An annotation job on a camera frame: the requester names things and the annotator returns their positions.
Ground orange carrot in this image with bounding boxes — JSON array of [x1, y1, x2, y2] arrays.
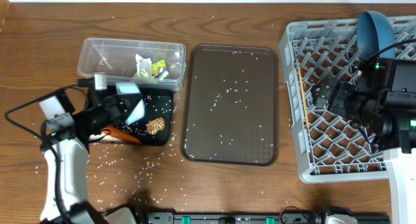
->
[[101, 126, 142, 145]]

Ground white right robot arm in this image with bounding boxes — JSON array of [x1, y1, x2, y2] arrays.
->
[[311, 78, 415, 223]]

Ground pile of white rice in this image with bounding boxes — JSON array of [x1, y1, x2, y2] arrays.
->
[[89, 134, 125, 143]]

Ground clear plastic bin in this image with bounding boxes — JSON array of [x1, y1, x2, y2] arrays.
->
[[77, 38, 186, 92]]

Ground black plastic bin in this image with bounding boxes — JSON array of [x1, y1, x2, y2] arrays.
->
[[78, 84, 174, 147]]

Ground grey dishwasher rack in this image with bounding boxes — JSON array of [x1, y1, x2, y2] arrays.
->
[[278, 16, 416, 184]]

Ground dark brown serving tray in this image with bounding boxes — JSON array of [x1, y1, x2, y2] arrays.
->
[[180, 45, 279, 167]]

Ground white tissue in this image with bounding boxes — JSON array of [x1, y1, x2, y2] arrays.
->
[[134, 54, 153, 79]]

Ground light blue rice bowl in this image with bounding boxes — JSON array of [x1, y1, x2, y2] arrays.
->
[[116, 82, 145, 125]]

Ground wooden chopstick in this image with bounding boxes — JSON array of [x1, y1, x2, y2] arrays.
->
[[296, 59, 310, 130]]

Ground brown food scraps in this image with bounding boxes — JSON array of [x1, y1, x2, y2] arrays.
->
[[146, 117, 166, 135]]

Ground large blue bowl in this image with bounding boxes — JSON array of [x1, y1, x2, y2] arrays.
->
[[357, 11, 395, 60]]

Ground yellow foil snack wrapper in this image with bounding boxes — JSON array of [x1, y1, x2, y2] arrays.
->
[[151, 60, 169, 80]]

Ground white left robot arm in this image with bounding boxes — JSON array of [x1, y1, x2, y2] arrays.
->
[[39, 86, 142, 223]]

